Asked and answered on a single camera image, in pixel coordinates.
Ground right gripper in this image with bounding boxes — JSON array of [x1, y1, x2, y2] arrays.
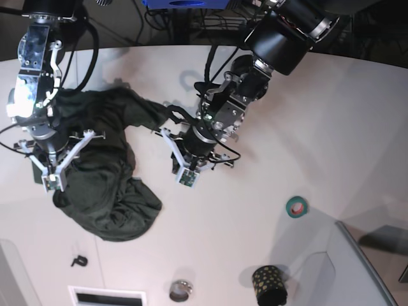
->
[[30, 123, 69, 163]]

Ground blue plastic box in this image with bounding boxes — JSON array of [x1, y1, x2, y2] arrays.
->
[[142, 0, 229, 10]]

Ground silver tape roll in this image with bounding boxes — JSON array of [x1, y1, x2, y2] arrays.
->
[[169, 279, 193, 303]]

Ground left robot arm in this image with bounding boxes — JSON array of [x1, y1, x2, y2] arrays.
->
[[180, 1, 340, 163]]

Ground dark green t-shirt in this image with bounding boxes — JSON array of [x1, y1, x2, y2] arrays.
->
[[53, 87, 167, 242]]

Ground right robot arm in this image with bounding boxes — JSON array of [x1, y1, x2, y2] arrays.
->
[[6, 1, 87, 155]]

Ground small black clip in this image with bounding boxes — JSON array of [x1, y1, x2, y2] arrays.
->
[[71, 255, 88, 267]]

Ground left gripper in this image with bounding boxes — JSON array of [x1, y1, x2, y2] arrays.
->
[[181, 126, 217, 159]]

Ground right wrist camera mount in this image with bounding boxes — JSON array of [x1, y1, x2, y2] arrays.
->
[[14, 129, 106, 193]]

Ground white slotted tray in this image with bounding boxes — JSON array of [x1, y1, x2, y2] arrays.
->
[[68, 286, 148, 306]]

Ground green tape roll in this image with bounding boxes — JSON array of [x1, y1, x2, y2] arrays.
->
[[286, 196, 309, 219]]

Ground black gold-dotted cup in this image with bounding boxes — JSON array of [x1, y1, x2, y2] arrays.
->
[[252, 265, 288, 306]]

